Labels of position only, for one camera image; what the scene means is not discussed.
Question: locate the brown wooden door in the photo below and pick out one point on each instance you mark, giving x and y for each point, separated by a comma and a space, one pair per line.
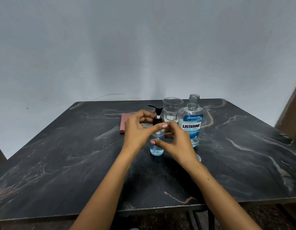
293, 117

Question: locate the clear plastic bottle cap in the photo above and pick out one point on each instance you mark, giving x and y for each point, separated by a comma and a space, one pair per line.
199, 158

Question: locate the person's left forearm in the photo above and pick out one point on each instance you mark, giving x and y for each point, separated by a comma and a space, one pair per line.
102, 194

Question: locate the pink folded cloth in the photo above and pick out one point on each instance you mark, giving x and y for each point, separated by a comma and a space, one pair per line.
122, 123

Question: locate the small clear bottle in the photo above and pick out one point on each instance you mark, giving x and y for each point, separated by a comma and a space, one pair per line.
157, 150

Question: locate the black metal table frame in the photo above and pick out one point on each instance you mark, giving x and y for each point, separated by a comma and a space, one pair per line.
210, 220

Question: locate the clear drinking glass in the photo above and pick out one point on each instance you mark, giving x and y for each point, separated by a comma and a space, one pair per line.
173, 106

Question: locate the person's right forearm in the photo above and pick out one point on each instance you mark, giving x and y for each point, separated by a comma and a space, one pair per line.
220, 201

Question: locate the black pump dispenser head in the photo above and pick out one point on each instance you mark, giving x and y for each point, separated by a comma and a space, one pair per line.
158, 120

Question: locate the person's right hand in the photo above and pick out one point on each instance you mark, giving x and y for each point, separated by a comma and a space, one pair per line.
182, 150

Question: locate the large bottle with blue label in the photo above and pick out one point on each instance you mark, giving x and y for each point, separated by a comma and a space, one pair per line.
192, 110

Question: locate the person's left hand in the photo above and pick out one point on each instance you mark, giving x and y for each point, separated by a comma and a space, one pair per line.
134, 134

